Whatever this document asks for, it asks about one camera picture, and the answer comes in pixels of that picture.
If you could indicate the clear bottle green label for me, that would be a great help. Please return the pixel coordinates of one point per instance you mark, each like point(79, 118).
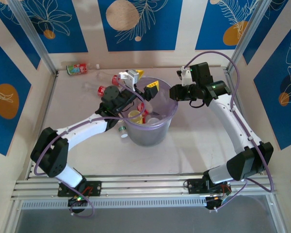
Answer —
point(122, 129)

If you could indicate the clear bottle red white label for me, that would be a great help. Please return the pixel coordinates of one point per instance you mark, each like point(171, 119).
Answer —
point(115, 79)

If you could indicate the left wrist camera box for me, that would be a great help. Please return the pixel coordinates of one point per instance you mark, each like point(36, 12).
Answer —
point(132, 77)

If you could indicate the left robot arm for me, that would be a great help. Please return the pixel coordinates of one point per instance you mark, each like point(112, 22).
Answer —
point(87, 126)

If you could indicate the grey acrylic panel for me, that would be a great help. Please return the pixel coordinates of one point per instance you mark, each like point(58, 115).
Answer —
point(145, 222)

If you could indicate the aluminium frame post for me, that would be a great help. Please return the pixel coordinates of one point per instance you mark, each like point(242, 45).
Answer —
point(34, 36)
point(246, 36)

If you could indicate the bottle with green red label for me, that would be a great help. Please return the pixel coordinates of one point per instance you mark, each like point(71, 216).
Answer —
point(77, 68)

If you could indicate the translucent purple plastic bin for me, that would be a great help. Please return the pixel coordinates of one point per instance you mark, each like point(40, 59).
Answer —
point(148, 137)

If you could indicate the aluminium side rail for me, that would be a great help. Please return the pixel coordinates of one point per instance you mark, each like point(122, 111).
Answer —
point(228, 77)
point(49, 97)

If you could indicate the crushed clear bottle red label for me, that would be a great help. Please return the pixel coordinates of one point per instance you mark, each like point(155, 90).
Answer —
point(152, 120)

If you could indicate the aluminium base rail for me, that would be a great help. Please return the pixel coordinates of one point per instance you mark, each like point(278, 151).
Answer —
point(145, 187)

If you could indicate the clear bottle red label red cap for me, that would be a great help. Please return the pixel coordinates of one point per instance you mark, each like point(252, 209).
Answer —
point(143, 108)

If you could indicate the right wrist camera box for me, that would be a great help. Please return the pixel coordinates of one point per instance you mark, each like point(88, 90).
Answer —
point(186, 77)

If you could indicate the clear plastic bottle red label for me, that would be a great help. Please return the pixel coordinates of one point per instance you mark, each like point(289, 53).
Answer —
point(100, 90)

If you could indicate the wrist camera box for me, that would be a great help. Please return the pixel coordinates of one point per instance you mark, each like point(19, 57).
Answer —
point(186, 77)
point(132, 77)

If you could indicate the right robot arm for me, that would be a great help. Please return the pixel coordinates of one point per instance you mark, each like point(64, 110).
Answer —
point(232, 126)

